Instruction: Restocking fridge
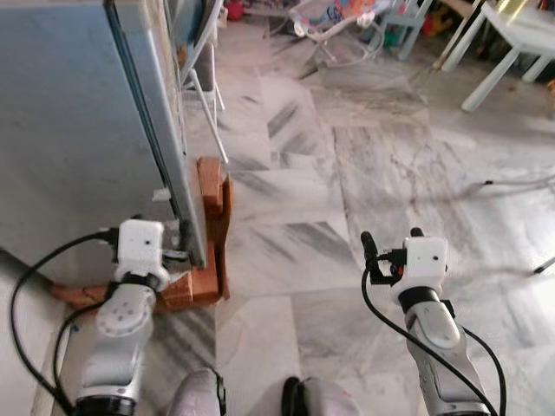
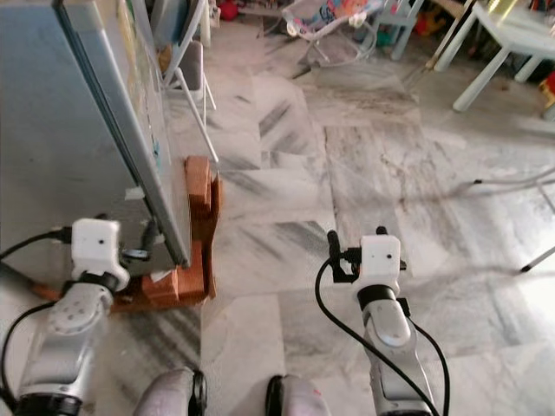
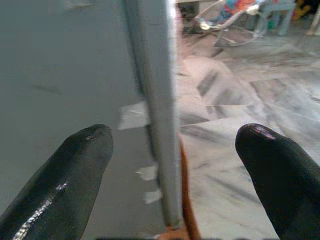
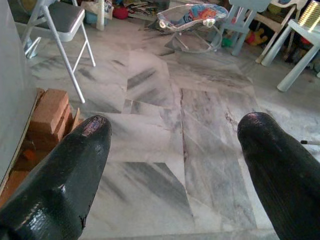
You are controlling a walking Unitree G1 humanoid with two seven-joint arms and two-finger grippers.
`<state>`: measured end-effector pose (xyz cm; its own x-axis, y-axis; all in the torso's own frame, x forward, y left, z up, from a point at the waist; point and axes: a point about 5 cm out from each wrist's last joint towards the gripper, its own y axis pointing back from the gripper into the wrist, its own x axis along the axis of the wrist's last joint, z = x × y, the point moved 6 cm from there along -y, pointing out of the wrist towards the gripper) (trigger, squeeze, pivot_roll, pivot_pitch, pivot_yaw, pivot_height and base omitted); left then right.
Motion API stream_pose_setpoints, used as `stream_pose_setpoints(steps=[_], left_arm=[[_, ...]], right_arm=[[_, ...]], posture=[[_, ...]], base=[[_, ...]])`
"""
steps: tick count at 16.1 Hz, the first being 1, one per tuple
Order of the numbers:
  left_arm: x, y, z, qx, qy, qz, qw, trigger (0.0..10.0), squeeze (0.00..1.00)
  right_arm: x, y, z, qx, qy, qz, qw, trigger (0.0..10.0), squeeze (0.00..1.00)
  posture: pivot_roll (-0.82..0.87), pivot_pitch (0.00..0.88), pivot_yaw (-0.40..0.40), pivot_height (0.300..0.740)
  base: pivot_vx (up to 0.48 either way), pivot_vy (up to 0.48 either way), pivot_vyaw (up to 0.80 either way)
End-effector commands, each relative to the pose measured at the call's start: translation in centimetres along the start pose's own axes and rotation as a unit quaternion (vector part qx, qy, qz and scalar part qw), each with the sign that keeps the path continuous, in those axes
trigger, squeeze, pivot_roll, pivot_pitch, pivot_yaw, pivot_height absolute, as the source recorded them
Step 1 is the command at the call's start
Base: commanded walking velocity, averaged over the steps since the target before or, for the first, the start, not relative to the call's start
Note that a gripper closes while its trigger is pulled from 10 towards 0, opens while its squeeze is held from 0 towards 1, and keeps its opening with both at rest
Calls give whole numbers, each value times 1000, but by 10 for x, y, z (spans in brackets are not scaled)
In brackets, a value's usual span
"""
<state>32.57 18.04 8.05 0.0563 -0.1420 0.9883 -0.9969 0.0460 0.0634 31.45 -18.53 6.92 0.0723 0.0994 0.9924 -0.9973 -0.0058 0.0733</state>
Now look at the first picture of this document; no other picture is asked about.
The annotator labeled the grey fridge door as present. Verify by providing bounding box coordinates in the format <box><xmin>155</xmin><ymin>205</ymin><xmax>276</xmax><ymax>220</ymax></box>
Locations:
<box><xmin>102</xmin><ymin>0</ymin><xmax>211</xmax><ymax>268</ymax></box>

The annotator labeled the orange-brown wooden fridge stand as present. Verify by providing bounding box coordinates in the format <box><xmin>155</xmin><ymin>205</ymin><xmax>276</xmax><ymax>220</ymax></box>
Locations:
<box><xmin>50</xmin><ymin>156</ymin><xmax>233</xmax><ymax>313</ymax></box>

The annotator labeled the grey left robot leg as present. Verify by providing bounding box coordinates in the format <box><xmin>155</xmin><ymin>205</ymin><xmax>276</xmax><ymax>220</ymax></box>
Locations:
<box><xmin>167</xmin><ymin>368</ymin><xmax>228</xmax><ymax>416</ymax></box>

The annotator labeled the grey robot leg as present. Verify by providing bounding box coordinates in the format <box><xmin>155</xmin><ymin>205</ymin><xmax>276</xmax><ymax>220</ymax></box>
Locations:
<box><xmin>280</xmin><ymin>376</ymin><xmax>363</xmax><ymax>416</ymax></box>
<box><xmin>167</xmin><ymin>368</ymin><xmax>228</xmax><ymax>416</ymax></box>

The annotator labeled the grey right robot leg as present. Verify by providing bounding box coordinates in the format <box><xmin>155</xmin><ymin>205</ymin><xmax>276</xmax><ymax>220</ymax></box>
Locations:
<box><xmin>280</xmin><ymin>376</ymin><xmax>363</xmax><ymax>416</ymax></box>

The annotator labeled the thin wooden pole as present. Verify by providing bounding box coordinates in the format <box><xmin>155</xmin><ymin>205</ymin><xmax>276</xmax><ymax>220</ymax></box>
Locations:
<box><xmin>412</xmin><ymin>0</ymin><xmax>486</xmax><ymax>88</ymax></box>

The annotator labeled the small teal chair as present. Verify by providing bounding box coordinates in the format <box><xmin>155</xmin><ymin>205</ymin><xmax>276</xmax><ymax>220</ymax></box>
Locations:
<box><xmin>382</xmin><ymin>0</ymin><xmax>439</xmax><ymax>62</ymax></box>

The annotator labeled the white folding table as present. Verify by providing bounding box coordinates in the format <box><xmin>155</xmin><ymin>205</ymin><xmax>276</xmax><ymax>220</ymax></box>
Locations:
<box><xmin>460</xmin><ymin>0</ymin><xmax>555</xmax><ymax>114</ymax></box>

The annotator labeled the patterned baby bouncer seat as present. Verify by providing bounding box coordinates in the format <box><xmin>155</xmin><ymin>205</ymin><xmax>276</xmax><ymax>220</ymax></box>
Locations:
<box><xmin>289</xmin><ymin>0</ymin><xmax>393</xmax><ymax>68</ymax></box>

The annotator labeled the red ball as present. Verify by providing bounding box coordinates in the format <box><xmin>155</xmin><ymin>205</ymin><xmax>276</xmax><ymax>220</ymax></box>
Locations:
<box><xmin>225</xmin><ymin>0</ymin><xmax>246</xmax><ymax>23</ymax></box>

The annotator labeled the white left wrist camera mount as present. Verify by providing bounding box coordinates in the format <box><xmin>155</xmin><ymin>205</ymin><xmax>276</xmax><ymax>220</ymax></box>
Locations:
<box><xmin>114</xmin><ymin>218</ymin><xmax>167</xmax><ymax>284</ymax></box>

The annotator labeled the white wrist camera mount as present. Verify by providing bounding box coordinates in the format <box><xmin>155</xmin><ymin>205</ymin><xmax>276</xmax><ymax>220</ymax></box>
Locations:
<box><xmin>399</xmin><ymin>236</ymin><xmax>451</xmax><ymax>306</ymax></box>
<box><xmin>114</xmin><ymin>218</ymin><xmax>167</xmax><ymax>284</ymax></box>

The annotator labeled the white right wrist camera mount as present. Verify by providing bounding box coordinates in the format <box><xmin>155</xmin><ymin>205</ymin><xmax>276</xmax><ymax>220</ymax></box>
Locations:
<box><xmin>399</xmin><ymin>236</ymin><xmax>451</xmax><ymax>306</ymax></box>

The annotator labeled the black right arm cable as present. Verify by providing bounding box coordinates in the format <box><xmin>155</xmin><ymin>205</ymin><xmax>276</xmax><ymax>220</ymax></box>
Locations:
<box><xmin>360</xmin><ymin>264</ymin><xmax>508</xmax><ymax>416</ymax></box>

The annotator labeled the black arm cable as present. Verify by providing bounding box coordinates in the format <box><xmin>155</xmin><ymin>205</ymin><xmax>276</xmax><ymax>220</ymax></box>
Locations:
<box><xmin>360</xmin><ymin>264</ymin><xmax>508</xmax><ymax>416</ymax></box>
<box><xmin>9</xmin><ymin>227</ymin><xmax>120</xmax><ymax>413</ymax></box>

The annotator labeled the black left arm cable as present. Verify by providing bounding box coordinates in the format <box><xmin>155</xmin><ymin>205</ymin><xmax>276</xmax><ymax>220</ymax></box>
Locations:
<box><xmin>9</xmin><ymin>227</ymin><xmax>120</xmax><ymax>413</ymax></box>

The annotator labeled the grey floor cable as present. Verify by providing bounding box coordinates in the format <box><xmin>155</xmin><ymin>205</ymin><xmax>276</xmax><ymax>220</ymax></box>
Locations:
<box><xmin>483</xmin><ymin>173</ymin><xmax>555</xmax><ymax>190</ymax></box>

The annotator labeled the dark floor cable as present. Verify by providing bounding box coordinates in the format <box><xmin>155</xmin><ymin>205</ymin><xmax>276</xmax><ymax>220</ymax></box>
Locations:
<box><xmin>532</xmin><ymin>254</ymin><xmax>555</xmax><ymax>275</ymax></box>

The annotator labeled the white metal frame chair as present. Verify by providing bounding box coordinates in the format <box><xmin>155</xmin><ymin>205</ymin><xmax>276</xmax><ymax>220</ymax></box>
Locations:
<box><xmin>173</xmin><ymin>0</ymin><xmax>231</xmax><ymax>166</ymax></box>

